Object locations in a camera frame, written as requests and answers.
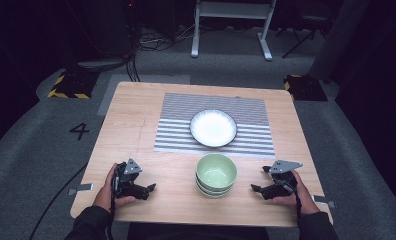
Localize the person's right hand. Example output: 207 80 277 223
271 169 321 216

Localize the green ceramic bowl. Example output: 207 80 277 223
195 181 236 197
198 188 234 200
195 153 239 193

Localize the person's left hand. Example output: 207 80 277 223
92 162 137 212

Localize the grey curtain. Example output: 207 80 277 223
307 0 372 82

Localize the white plate with dark rim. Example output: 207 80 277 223
189 109 239 149

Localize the bundle of black cables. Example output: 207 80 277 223
125 24 200 83

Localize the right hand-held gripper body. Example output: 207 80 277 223
263 159 304 201

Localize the hand-held gripper cable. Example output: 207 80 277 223
279 179 303 223
107 173 118 240

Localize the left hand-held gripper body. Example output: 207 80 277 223
112 158 144 200

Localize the dark equipment stand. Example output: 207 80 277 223
64 0 142 74

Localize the black yellow striped base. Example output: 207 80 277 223
283 73 329 103
47 70 100 100

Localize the black tripod stand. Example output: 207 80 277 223
275 11 331 60

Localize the person's lap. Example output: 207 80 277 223
126 222 271 240

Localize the right hand-held gripper cable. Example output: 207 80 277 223
279 179 303 223

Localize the grey tape strip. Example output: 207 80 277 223
311 194 337 210
67 182 95 197

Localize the grey striped placemat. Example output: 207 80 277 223
153 92 276 160

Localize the black floor cable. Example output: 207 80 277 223
28 162 88 240

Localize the white metal stand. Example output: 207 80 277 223
190 0 278 62

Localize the left hand-held gripper cable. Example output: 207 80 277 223
107 173 118 240

